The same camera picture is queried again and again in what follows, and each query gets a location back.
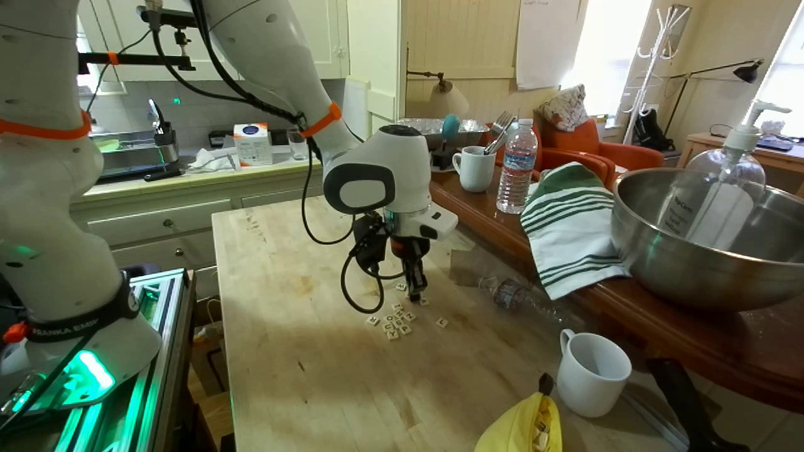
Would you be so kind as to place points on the yellow banana-shaped dish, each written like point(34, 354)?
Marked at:
point(530, 424)

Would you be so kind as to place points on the large steel mixing bowl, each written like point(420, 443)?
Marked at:
point(745, 251)

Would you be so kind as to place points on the dark wooden side table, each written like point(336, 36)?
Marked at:
point(752, 353)

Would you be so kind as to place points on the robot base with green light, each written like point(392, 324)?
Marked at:
point(106, 393)

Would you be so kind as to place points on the crumpled clear plastic wrap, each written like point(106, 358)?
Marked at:
point(520, 298)

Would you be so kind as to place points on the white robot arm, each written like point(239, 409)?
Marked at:
point(259, 51)

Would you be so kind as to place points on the white mug with utensils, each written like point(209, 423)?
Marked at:
point(473, 166)

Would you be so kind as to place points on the green striped towel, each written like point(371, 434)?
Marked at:
point(567, 218)

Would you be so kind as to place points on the white coat rack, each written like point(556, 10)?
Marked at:
point(655, 53)

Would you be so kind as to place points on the clear soap pump bottle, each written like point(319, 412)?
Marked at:
point(715, 195)

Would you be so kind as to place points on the orange armchair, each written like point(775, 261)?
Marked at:
point(583, 144)

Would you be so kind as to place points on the cluster of letter tiles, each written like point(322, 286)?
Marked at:
point(402, 321)

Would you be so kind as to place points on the small white cup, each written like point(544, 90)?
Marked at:
point(592, 372)

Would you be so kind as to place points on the clear water bottle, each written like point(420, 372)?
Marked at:
point(518, 164)

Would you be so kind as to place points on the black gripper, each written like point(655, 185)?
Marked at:
point(411, 239)

